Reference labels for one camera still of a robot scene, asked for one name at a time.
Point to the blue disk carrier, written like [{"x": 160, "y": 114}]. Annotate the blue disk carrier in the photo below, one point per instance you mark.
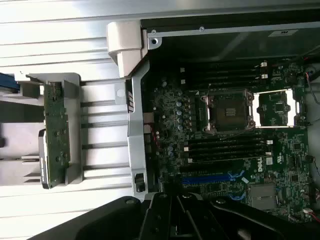
[{"x": 7, "y": 81}]

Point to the silver chipset heatsink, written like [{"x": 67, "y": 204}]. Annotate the silver chipset heatsink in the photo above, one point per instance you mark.
[{"x": 262, "y": 196}]

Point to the green Dell motherboard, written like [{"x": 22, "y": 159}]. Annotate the green Dell motherboard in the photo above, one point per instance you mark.
[{"x": 170, "y": 120}]

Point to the open black PC case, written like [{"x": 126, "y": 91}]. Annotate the open black PC case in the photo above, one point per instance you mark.
[{"x": 136, "y": 125}]

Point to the CPU socket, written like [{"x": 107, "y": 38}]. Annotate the CPU socket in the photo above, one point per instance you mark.
[{"x": 227, "y": 110}]

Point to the grey parts rack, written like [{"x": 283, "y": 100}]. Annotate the grey parts rack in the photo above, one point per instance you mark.
[{"x": 73, "y": 100}]

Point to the blue expansion slot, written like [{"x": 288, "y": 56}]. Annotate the blue expansion slot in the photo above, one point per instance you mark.
[{"x": 207, "y": 178}]

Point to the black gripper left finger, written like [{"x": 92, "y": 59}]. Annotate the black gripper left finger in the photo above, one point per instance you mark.
[{"x": 155, "y": 220}]

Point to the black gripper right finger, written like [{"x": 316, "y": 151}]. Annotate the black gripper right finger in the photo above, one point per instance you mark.
[{"x": 200, "y": 220}]

